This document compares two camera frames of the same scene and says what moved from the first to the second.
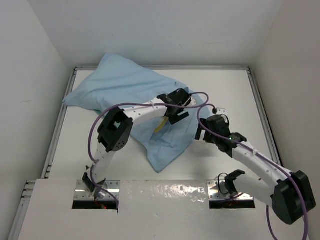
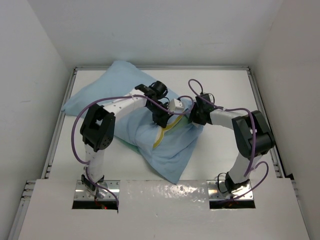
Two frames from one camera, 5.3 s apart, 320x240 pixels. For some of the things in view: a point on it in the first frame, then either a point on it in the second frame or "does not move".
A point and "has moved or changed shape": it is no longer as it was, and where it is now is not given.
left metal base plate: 81,194 does not move
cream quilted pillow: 161,124 has moved or changed shape
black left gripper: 179,114 to 162,119
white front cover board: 147,210 does not move
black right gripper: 198,133 to 193,117
